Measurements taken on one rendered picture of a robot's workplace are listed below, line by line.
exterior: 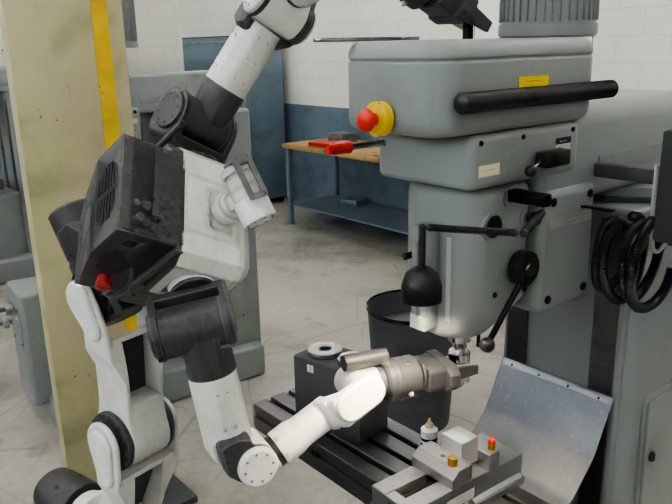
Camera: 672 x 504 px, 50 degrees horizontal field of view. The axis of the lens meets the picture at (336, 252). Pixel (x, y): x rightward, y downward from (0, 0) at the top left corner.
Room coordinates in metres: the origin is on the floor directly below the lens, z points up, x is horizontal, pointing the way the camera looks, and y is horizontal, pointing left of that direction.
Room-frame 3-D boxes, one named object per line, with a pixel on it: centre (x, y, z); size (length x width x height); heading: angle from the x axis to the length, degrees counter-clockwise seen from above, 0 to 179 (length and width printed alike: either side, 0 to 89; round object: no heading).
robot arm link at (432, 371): (1.38, -0.17, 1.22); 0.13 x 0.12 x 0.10; 22
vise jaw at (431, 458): (1.37, -0.22, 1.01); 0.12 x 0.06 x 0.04; 37
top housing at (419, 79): (1.42, -0.27, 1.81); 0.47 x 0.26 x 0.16; 129
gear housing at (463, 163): (1.44, -0.29, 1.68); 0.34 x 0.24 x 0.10; 129
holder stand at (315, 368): (1.72, 0.00, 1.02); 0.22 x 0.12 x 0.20; 50
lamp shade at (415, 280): (1.20, -0.15, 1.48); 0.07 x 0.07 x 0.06
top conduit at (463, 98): (1.32, -0.38, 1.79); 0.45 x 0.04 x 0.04; 129
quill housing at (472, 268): (1.41, -0.26, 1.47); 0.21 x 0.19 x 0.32; 39
